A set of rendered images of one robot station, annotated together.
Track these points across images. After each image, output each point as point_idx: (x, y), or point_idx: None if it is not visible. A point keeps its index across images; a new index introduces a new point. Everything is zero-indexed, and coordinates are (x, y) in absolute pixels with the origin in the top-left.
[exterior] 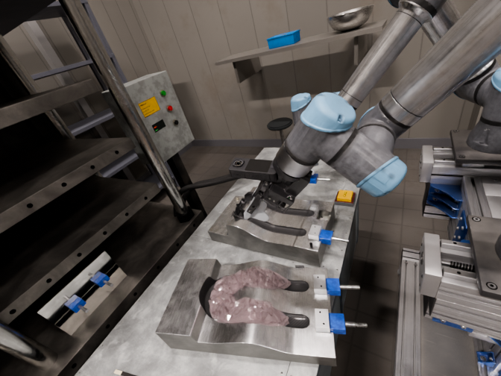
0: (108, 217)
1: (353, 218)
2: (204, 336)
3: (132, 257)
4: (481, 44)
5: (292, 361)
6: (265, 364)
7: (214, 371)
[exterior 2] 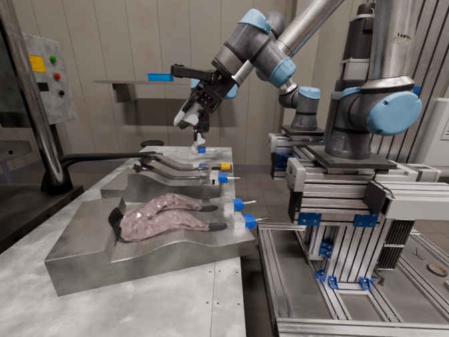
0: None
1: None
2: (119, 255)
3: None
4: (318, 12)
5: (217, 261)
6: (191, 271)
7: (131, 295)
